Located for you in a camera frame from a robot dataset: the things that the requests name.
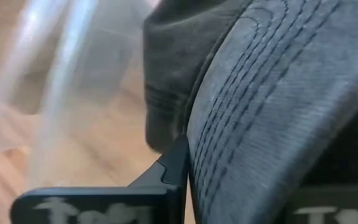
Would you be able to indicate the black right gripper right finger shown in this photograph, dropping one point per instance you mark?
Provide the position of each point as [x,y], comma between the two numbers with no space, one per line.
[337,202]

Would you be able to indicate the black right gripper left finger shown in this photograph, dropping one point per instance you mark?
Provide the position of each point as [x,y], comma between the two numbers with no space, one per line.
[110,205]

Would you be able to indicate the dark blue baseball cap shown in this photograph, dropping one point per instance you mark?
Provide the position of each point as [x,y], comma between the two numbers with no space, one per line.
[259,102]

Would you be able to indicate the clear plastic bag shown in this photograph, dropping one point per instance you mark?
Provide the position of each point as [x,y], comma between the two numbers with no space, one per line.
[57,77]

